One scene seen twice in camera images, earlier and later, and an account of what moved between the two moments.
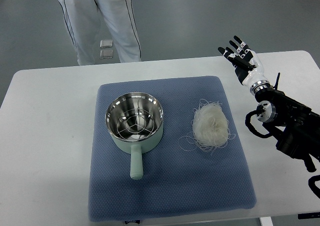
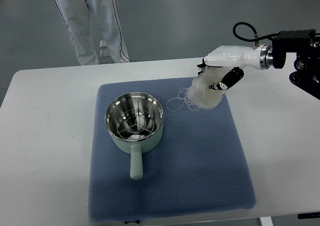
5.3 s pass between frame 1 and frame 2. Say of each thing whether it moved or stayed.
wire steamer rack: stayed
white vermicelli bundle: moved
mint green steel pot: stayed
